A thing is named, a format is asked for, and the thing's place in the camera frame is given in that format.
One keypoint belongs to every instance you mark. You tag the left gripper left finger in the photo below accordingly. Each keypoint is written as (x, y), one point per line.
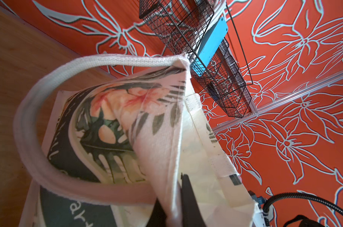
(158, 216)

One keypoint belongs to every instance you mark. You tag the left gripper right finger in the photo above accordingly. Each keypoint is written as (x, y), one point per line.
(191, 215)

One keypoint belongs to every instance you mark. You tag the white canvas tote bag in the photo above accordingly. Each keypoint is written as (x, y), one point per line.
(112, 150)

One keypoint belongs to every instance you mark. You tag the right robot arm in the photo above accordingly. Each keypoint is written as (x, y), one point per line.
(287, 209)

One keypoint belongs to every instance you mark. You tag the light blue box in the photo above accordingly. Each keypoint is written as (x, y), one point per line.
(209, 45)

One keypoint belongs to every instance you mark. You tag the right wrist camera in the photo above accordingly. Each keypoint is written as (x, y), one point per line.
(259, 218)

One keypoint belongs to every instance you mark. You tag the black wire wall basket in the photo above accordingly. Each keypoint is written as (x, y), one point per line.
(199, 29)

